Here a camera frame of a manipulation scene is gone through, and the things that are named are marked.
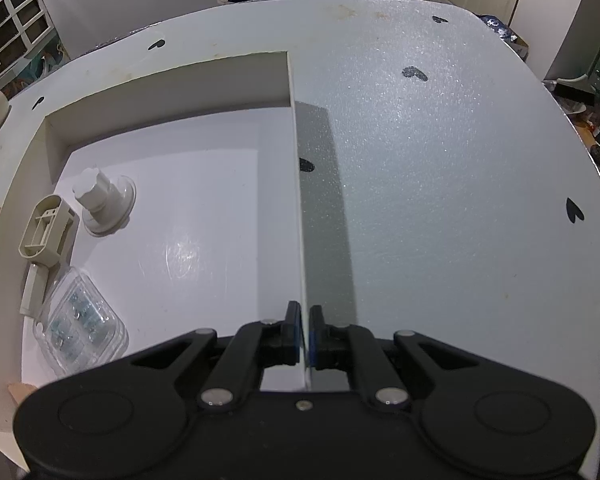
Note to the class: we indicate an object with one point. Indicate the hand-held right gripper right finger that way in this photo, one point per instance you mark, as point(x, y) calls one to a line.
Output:
point(314, 337)

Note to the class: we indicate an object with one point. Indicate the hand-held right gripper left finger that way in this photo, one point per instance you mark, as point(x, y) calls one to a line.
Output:
point(294, 332)

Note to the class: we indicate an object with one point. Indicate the white shallow cardboard box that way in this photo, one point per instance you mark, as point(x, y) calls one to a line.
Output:
point(205, 210)

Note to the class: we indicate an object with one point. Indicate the clear plastic case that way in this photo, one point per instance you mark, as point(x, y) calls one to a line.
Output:
point(80, 320)

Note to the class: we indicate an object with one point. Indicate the white suction cup knob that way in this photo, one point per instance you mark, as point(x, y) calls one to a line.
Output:
point(105, 205)

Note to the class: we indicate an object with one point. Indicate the small brown block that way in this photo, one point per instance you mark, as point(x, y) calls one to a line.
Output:
point(22, 393)

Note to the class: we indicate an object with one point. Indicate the white drawer unit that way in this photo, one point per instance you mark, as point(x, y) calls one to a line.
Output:
point(15, 25)

